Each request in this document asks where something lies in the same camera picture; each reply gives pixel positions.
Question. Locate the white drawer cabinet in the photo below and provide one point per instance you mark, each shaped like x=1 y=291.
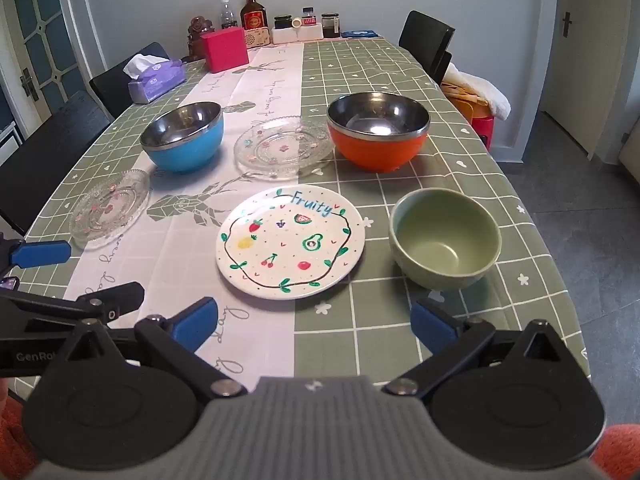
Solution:
x=7 y=140

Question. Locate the large clear glass plate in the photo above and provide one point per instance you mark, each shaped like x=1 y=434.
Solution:
x=280 y=150

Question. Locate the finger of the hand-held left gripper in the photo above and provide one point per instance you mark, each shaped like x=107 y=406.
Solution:
x=115 y=302
x=40 y=253

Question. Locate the brown liquor bottle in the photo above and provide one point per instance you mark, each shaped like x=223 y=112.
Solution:
x=254 y=15

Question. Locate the red stool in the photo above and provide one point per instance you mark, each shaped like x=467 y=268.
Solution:
x=482 y=130

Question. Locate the green ceramic bowl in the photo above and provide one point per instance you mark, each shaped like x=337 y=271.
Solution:
x=440 y=245

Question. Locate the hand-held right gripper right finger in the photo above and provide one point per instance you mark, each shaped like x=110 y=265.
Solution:
x=432 y=327

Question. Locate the white door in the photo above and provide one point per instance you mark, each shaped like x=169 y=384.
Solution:
x=590 y=60

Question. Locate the purple tissue pack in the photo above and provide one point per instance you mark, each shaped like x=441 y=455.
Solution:
x=160 y=80

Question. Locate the clear plastic bottle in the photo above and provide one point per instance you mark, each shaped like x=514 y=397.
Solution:
x=228 y=15

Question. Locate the glass-paned door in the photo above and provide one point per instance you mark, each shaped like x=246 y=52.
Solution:
x=40 y=25

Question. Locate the flat blue packet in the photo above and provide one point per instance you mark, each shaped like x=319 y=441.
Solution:
x=360 y=33

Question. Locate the pink box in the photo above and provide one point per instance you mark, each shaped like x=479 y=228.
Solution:
x=225 y=50

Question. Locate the orange fleece clothing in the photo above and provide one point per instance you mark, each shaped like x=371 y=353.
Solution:
x=12 y=440
x=622 y=450

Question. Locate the blue steel bowl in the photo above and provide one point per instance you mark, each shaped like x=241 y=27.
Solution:
x=190 y=150

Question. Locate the white ceramic box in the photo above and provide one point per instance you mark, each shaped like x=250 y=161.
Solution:
x=311 y=32
x=285 y=35

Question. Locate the green checked tablecloth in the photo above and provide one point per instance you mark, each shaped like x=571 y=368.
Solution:
x=380 y=80

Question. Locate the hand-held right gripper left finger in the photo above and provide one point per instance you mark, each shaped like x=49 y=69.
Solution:
x=195 y=325

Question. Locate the small clear glass plate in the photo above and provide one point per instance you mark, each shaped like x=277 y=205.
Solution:
x=107 y=210

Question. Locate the orange steel bowl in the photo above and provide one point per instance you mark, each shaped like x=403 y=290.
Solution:
x=375 y=152

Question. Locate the black lidded jar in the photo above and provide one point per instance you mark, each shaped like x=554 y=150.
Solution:
x=283 y=22

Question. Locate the beige wooden radio box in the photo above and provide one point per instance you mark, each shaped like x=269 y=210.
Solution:
x=257 y=37

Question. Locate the black chair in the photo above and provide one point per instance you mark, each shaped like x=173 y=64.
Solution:
x=45 y=155
x=442 y=67
x=115 y=87
x=425 y=35

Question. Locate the brown figurine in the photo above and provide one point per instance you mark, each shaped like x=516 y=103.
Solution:
x=197 y=30

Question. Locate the white fruit-print plate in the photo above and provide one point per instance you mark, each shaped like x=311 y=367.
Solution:
x=290 y=245

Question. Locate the small red-label ink bottle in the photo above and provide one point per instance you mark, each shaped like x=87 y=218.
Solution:
x=309 y=16

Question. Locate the orange yellow cloth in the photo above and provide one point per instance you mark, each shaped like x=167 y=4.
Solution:
x=462 y=102

